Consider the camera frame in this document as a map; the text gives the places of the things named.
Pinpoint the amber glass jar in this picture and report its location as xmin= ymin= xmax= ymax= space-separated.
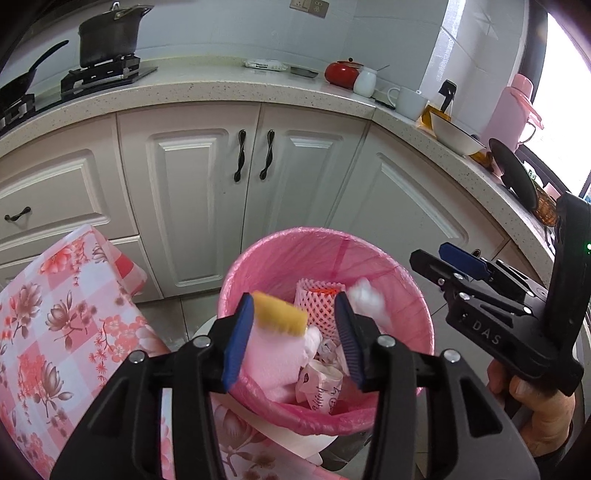
xmin=531 ymin=182 xmax=558 ymax=227

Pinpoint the window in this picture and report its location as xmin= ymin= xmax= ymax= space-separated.
xmin=531 ymin=14 xmax=591 ymax=199

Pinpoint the speckled stone countertop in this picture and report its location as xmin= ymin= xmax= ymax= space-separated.
xmin=0 ymin=60 xmax=561 ymax=259

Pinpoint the oil bottle with black cap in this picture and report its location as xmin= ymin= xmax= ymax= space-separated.
xmin=421 ymin=79 xmax=458 ymax=129

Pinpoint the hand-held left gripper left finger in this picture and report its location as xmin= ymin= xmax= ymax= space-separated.
xmin=50 ymin=292 xmax=256 ymax=480

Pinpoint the white mug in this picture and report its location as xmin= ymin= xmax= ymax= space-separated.
xmin=387 ymin=86 xmax=428 ymax=121

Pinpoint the pink thermos flask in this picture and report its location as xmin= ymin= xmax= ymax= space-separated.
xmin=485 ymin=73 xmax=544 ymax=153

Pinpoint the black wok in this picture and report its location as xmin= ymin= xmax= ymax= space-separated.
xmin=0 ymin=39 xmax=70 ymax=109

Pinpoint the black round pan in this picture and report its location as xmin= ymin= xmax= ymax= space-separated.
xmin=488 ymin=137 xmax=540 ymax=217

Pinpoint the person's right hand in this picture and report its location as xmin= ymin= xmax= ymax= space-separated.
xmin=487 ymin=357 xmax=576 ymax=459

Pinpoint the pink lined trash bin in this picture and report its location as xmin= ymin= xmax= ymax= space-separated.
xmin=217 ymin=226 xmax=435 ymax=437

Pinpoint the white flat packet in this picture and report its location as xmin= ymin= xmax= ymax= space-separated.
xmin=244 ymin=58 xmax=289 ymax=72

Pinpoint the black gas stove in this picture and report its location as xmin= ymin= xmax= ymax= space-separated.
xmin=0 ymin=53 xmax=158 ymax=134

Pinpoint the white ceramic jar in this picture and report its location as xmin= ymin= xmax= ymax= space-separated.
xmin=353 ymin=65 xmax=391 ymax=99

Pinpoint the red enamel pot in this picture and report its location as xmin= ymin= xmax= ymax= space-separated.
xmin=324 ymin=58 xmax=363 ymax=89

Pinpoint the printed white paper cup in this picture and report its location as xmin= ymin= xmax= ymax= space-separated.
xmin=295 ymin=360 xmax=345 ymax=416

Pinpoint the white bowl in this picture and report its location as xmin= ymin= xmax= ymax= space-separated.
xmin=429 ymin=111 xmax=488 ymax=157

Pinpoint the white cabinet door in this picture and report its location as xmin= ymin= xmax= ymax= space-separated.
xmin=116 ymin=104 xmax=262 ymax=301
xmin=242 ymin=102 xmax=375 ymax=250
xmin=323 ymin=124 xmax=513 ymax=289

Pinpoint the white cabinet drawer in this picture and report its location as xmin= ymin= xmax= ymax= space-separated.
xmin=0 ymin=148 xmax=139 ymax=243

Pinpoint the white tissue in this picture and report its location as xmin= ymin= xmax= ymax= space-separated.
xmin=346 ymin=277 xmax=386 ymax=324

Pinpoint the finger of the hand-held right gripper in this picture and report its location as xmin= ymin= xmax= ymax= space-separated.
xmin=409 ymin=248 xmax=544 ymax=318
xmin=438 ymin=242 xmax=549 ymax=304

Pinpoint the yellow sponge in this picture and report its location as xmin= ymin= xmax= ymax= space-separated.
xmin=252 ymin=291 xmax=309 ymax=335

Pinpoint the black cooking pot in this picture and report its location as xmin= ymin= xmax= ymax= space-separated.
xmin=78 ymin=1 xmax=155 ymax=69

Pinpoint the pink floral checked tablecloth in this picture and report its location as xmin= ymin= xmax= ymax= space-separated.
xmin=0 ymin=224 xmax=342 ymax=480

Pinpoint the wall power outlet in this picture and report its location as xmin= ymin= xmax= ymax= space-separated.
xmin=289 ymin=0 xmax=329 ymax=19

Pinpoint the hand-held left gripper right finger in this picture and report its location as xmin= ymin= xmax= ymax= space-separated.
xmin=334 ymin=292 xmax=539 ymax=480

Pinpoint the black cabinet door handle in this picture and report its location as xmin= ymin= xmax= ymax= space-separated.
xmin=234 ymin=130 xmax=247 ymax=182
xmin=259 ymin=130 xmax=275 ymax=181

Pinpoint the white foam block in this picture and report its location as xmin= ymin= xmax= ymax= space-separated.
xmin=245 ymin=323 xmax=321 ymax=402

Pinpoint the small pink orange foam net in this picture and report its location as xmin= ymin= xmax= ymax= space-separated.
xmin=294 ymin=278 xmax=347 ymax=328

